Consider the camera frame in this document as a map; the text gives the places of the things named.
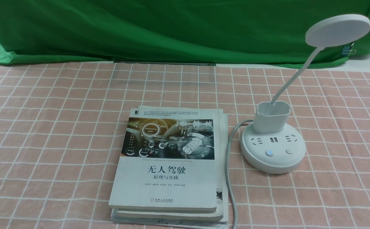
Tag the white desk lamp with socket base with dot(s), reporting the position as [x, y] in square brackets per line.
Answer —
[269, 143]

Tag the top white self-driving book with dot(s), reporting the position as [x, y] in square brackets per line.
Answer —
[169, 178]

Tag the middle white book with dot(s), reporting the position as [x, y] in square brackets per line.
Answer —
[220, 203]

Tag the bottom white book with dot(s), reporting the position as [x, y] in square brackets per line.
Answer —
[225, 190]

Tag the metal binder clip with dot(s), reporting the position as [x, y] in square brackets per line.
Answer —
[348, 50]

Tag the green backdrop cloth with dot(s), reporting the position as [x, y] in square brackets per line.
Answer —
[167, 31]

